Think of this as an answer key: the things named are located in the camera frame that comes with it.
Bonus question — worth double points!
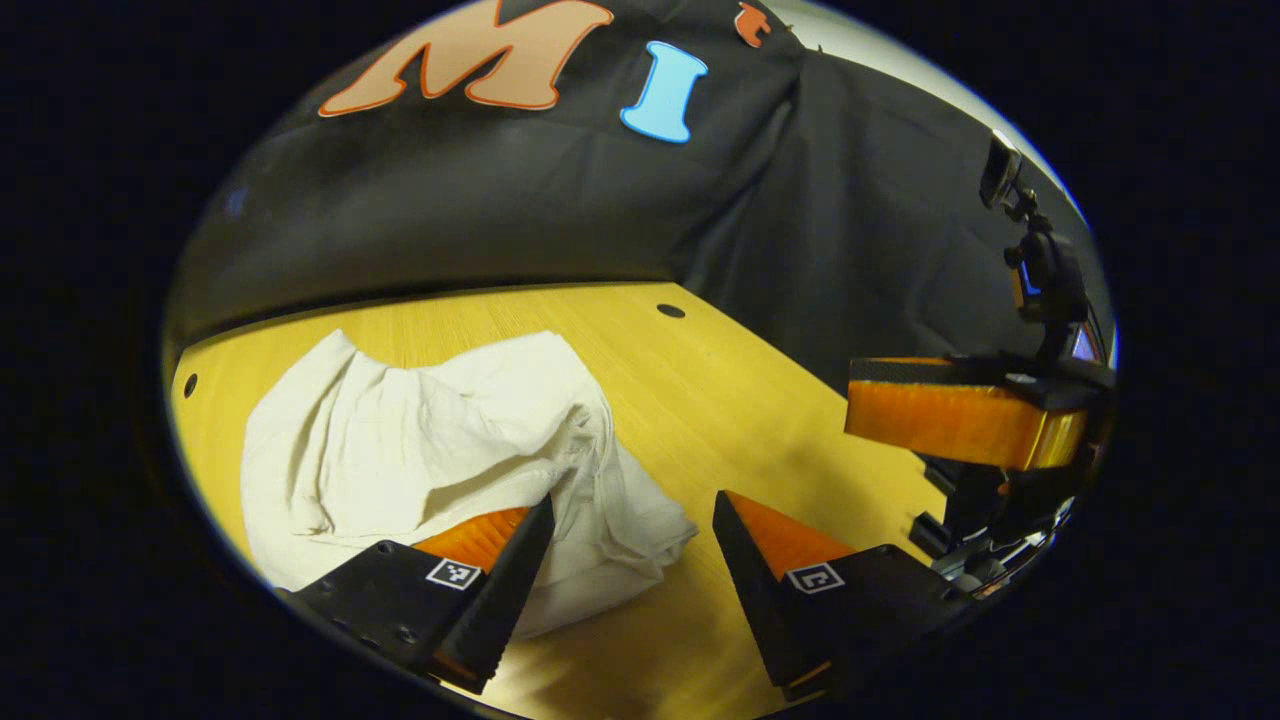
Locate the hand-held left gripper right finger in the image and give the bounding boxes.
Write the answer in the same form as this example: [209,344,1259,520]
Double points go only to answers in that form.
[712,489,978,702]

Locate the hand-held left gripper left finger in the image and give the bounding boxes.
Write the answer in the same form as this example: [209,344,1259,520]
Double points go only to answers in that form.
[278,494,557,696]

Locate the white jeans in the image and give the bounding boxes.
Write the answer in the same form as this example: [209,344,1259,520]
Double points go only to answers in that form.
[240,329,701,641]

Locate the black backdrop cloth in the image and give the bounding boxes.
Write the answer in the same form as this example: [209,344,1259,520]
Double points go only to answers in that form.
[165,0,1117,393]

